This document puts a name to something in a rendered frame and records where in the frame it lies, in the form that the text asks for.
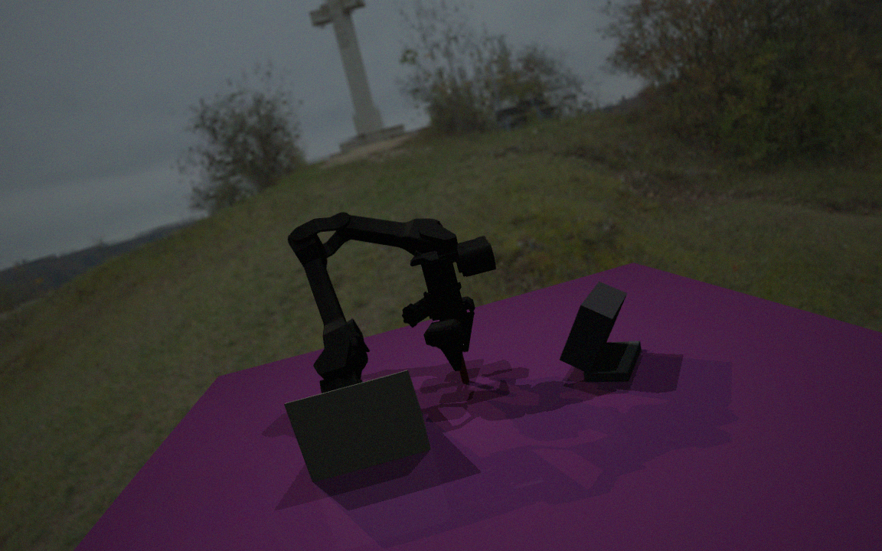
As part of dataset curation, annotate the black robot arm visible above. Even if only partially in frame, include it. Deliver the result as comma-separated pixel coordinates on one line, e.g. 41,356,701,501
288,212,496,393

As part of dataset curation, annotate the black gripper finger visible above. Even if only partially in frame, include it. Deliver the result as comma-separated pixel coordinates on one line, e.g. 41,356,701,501
459,312,475,353
430,334,464,371

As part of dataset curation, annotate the red peg with white band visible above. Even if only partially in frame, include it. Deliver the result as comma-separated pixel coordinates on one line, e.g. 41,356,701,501
459,355,469,384

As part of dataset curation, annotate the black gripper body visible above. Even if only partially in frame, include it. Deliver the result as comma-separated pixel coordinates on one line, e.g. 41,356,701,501
424,280,475,345

